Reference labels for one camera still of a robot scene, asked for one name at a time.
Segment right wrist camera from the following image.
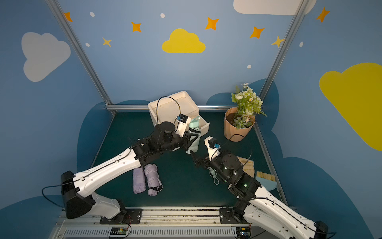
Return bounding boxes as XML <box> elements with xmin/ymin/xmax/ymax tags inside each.
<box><xmin>205</xmin><ymin>136</ymin><xmax>221</xmax><ymax>161</ymax></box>

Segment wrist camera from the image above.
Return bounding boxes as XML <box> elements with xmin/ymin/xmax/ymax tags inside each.
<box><xmin>175</xmin><ymin>114</ymin><xmax>191</xmax><ymax>137</ymax></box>
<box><xmin>205</xmin><ymin>136</ymin><xmax>221</xmax><ymax>161</ymax></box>

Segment terracotta flower pot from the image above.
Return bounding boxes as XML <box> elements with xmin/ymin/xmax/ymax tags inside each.
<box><xmin>224</xmin><ymin>107</ymin><xmax>256</xmax><ymax>142</ymax></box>

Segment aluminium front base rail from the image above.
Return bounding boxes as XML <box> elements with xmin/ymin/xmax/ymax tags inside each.
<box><xmin>49</xmin><ymin>206</ymin><xmax>299</xmax><ymax>239</ymax></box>

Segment aluminium left corner post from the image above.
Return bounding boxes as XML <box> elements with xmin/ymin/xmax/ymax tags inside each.
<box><xmin>45</xmin><ymin>0</ymin><xmax>113</xmax><ymax>106</ymax></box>

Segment white drawer cabinet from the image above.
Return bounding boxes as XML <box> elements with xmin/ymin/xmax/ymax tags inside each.
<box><xmin>148</xmin><ymin>91</ymin><xmax>200</xmax><ymax>125</ymax></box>

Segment lilac umbrella black strap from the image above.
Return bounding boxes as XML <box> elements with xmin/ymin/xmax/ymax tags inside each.
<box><xmin>144</xmin><ymin>163</ymin><xmax>164</xmax><ymax>197</ymax></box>

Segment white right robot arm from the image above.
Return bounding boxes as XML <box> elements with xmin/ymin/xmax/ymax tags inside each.
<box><xmin>191</xmin><ymin>152</ymin><xmax>329</xmax><ymax>239</ymax></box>

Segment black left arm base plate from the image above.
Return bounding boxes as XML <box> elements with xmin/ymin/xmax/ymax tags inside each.
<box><xmin>99</xmin><ymin>208</ymin><xmax>142</xmax><ymax>225</ymax></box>

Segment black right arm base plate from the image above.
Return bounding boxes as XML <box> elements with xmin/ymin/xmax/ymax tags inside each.
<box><xmin>219</xmin><ymin>207</ymin><xmax>247</xmax><ymax>224</ymax></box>

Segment aluminium corner post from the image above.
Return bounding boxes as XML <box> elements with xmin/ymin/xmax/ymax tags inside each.
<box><xmin>45</xmin><ymin>0</ymin><xmax>113</xmax><ymax>106</ymax></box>
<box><xmin>260</xmin><ymin>0</ymin><xmax>310</xmax><ymax>101</ymax></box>

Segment aluminium right corner post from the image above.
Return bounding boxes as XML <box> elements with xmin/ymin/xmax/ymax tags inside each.
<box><xmin>260</xmin><ymin>0</ymin><xmax>310</xmax><ymax>101</ymax></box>

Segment light blue hand brush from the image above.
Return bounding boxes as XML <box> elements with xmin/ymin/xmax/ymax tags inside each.
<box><xmin>255</xmin><ymin>171</ymin><xmax>277</xmax><ymax>191</ymax></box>

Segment white green artificial flowers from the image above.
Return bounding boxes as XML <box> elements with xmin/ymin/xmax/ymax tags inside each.
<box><xmin>231</xmin><ymin>83</ymin><xmax>267</xmax><ymax>117</ymax></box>

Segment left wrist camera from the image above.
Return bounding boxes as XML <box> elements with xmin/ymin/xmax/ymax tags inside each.
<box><xmin>175</xmin><ymin>114</ymin><xmax>191</xmax><ymax>137</ymax></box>

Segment mint green umbrella with loop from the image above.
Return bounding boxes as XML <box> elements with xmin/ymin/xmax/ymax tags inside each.
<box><xmin>208</xmin><ymin>167</ymin><xmax>220</xmax><ymax>185</ymax></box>

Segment lilac umbrella with strap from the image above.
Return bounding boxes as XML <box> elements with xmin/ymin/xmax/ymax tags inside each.
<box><xmin>132</xmin><ymin>167</ymin><xmax>146</xmax><ymax>194</ymax></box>

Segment beige work glove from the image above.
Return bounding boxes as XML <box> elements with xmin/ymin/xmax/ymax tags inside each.
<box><xmin>238</xmin><ymin>157</ymin><xmax>256</xmax><ymax>178</ymax></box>

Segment aluminium back frame rail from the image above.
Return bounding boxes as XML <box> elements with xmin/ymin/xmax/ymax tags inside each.
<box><xmin>105</xmin><ymin>104</ymin><xmax>234</xmax><ymax>111</ymax></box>

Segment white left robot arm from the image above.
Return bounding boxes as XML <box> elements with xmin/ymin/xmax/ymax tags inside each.
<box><xmin>61</xmin><ymin>121</ymin><xmax>199</xmax><ymax>224</ymax></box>

